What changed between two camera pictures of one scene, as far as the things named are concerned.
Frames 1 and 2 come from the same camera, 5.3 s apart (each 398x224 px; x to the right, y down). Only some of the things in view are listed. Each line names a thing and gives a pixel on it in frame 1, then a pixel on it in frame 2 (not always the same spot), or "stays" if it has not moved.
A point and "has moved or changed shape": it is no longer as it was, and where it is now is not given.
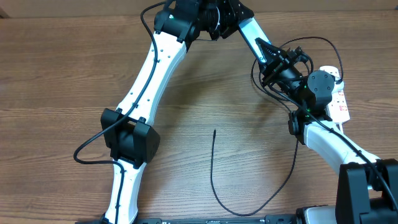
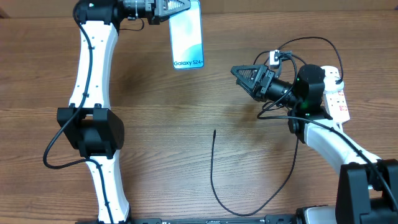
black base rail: (275, 219) stays
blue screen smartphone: (252, 30) has moved or changed shape
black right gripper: (280, 56) -> (262, 77)
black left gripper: (232, 16) -> (160, 14)
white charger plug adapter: (337, 87) stays
